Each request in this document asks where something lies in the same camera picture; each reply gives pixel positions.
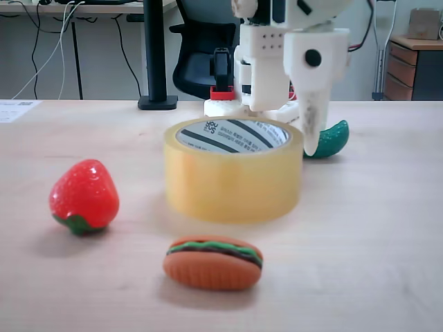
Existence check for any green toy cucumber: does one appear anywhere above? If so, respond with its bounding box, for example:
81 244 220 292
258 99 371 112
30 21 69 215
303 120 350 159

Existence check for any grey metal crutch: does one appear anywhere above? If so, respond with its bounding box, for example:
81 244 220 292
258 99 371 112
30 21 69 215
372 0 399 101

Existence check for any wooden drawer cabinet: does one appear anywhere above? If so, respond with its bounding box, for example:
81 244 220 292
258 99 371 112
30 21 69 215
383 33 443 102

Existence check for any brown cardboard box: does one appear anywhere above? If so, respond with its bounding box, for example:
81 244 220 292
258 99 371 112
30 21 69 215
406 7 443 41

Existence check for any black table clamp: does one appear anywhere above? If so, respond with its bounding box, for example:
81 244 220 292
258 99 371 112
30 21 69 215
212 47 234 89

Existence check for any yellow packing tape roll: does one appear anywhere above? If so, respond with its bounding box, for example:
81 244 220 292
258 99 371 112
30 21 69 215
163 116 305 224

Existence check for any black office chair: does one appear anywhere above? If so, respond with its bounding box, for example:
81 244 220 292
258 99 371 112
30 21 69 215
168 0 309 102

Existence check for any black monitor stand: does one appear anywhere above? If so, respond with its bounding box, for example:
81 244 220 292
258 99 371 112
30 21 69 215
137 0 179 111

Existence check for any toy hamburger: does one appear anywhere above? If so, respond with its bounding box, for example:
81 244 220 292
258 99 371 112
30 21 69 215
162 234 264 291

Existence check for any white background desk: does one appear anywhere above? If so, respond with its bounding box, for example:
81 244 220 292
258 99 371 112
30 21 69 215
0 1 177 101

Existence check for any red toy strawberry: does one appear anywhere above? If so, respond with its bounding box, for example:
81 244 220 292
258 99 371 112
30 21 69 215
48 158 120 237

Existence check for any white printed paper sheet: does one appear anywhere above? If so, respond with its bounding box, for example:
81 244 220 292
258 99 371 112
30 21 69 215
0 100 42 125

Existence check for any white perforated base plate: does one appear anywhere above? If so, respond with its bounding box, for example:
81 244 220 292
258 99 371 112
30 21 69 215
203 98 302 125

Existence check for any black cable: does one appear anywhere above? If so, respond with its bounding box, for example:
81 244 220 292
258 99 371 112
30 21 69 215
20 12 44 100
112 16 143 99

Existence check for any white cable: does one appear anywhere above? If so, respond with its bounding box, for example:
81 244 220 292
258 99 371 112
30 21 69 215
12 0 86 100

